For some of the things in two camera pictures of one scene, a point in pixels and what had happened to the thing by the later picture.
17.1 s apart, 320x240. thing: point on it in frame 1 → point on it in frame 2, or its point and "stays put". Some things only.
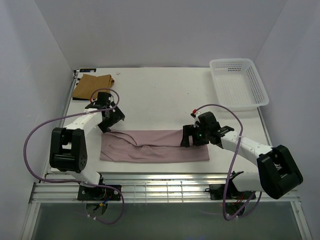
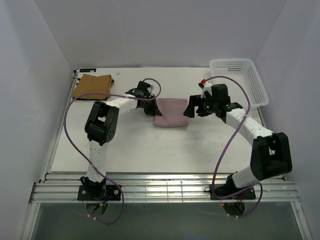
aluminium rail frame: (152, 189) stays put
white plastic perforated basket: (237, 85) stays put
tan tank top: (88, 84) stays put
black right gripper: (190, 130) → (195, 101)
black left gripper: (117, 115) → (154, 111)
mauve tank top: (149, 146) → (172, 110)
